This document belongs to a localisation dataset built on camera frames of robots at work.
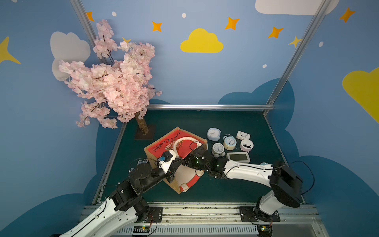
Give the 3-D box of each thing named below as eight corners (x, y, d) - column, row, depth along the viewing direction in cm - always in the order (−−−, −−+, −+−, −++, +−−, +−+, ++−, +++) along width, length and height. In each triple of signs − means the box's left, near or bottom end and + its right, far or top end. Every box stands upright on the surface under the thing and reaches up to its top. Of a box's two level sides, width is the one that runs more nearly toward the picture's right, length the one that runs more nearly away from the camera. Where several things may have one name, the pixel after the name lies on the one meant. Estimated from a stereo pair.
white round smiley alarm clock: (241, 152, 99) (242, 150, 98) (238, 141, 105) (239, 139, 103) (254, 152, 99) (255, 150, 98) (251, 141, 105) (252, 139, 103)
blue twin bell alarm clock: (224, 150, 100) (224, 148, 97) (221, 136, 107) (222, 134, 105) (237, 150, 100) (238, 148, 97) (233, 136, 107) (234, 134, 105)
